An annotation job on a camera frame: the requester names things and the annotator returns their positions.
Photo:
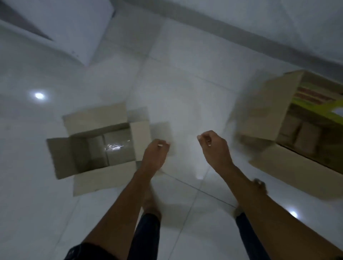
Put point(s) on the person's right hand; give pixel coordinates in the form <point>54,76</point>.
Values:
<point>215,151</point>

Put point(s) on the person's left hand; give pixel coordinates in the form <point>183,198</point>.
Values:
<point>155,156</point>

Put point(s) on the person's left fingers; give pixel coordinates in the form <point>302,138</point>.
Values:
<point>162,143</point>

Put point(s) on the person's right fingers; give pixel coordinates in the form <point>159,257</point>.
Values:
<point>206,138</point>

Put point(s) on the person's left forearm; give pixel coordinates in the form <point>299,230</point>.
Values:
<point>126,214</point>

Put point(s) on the person's right forearm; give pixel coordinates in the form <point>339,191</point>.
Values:
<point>270,214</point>

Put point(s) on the person's left foot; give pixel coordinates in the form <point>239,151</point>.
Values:
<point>150,203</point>

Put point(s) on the large open cardboard box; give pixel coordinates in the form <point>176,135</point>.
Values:
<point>270,115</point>

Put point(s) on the small empty cardboard box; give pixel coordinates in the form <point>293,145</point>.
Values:
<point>101,176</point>

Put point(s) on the person's left trouser leg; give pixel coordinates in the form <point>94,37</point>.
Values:
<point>146,235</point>

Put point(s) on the person's trouser leg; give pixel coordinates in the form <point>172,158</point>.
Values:
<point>250,238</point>
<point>146,235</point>

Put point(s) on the brown paper packet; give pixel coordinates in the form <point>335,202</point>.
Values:
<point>308,139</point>

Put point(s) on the person's right trouser leg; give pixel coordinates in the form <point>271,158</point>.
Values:
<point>250,238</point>

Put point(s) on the green carton with red label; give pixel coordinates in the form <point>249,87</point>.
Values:
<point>319,103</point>

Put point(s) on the person's dark shirt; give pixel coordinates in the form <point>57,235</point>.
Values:
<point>85,253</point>

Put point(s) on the white cabinet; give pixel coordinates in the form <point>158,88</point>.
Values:
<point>67,24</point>

